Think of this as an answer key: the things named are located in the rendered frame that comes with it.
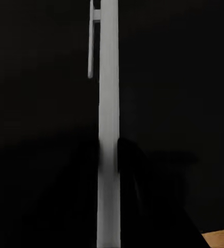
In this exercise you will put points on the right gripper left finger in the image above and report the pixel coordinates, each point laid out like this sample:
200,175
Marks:
42,226

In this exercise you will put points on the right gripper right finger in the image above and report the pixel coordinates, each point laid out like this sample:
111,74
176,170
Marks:
172,227

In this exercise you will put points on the pen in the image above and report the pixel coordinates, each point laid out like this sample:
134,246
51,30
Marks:
108,201

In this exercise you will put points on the desk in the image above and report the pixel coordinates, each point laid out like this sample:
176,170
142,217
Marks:
171,99

